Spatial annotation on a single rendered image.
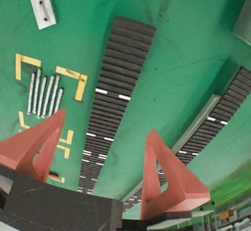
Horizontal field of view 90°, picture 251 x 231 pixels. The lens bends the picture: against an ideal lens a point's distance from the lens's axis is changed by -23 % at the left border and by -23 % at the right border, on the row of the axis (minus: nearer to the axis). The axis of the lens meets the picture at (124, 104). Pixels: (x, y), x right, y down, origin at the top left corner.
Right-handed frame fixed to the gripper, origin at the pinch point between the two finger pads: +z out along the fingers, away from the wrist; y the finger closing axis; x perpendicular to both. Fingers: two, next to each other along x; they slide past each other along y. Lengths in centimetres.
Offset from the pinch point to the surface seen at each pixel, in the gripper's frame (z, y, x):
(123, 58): 10.1, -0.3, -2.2
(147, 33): 10.4, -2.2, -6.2
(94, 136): 9.8, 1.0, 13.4
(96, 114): 9.8, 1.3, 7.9
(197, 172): 13.1, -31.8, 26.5
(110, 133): 10.1, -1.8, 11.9
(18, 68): 13.3, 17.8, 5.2
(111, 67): 9.8, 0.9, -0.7
